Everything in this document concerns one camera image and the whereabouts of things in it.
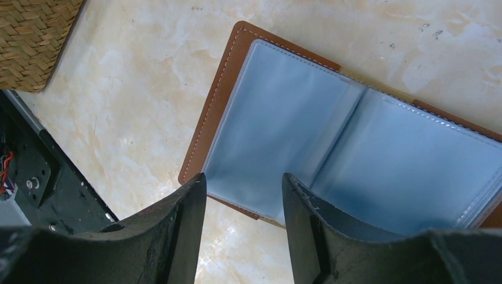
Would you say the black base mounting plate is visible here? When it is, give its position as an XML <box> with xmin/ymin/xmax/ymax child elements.
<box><xmin>1</xmin><ymin>90</ymin><xmax>118</xmax><ymax>235</ymax></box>

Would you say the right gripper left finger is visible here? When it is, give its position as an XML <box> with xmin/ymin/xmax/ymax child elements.
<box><xmin>1</xmin><ymin>173</ymin><xmax>207</xmax><ymax>283</ymax></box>

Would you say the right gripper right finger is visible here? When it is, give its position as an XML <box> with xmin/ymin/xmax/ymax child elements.
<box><xmin>282</xmin><ymin>173</ymin><xmax>501</xmax><ymax>283</ymax></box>

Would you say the woven straw divided tray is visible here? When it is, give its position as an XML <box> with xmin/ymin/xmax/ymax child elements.
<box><xmin>1</xmin><ymin>0</ymin><xmax>84</xmax><ymax>93</ymax></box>

